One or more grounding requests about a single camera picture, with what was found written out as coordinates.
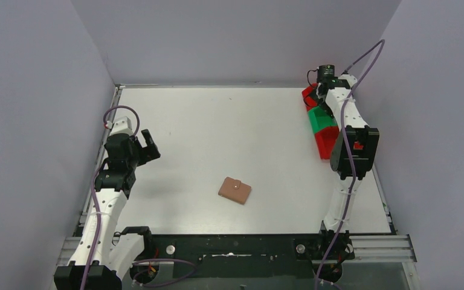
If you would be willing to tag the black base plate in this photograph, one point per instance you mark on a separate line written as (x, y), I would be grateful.
(260, 255)

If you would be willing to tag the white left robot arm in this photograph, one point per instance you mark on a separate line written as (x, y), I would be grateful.
(97, 262)

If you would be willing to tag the green plastic bin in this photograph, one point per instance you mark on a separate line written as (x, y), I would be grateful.
(319, 119)

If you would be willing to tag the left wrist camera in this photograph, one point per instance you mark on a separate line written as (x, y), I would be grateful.
(121, 125)

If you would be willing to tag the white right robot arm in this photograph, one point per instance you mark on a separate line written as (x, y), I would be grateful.
(352, 153)

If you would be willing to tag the tan leather card holder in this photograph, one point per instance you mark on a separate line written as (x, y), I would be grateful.
(235, 190)

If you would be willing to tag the aluminium frame rail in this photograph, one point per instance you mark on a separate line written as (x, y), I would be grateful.
(367, 249)

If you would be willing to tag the red bin with black card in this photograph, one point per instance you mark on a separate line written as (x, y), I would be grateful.
(309, 96)

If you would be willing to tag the red bin with gold cards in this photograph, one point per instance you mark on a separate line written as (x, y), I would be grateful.
(325, 140)

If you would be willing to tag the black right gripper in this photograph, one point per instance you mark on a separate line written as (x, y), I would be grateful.
(322, 95)

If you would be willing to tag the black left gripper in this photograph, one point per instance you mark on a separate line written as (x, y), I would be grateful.
(139, 151)

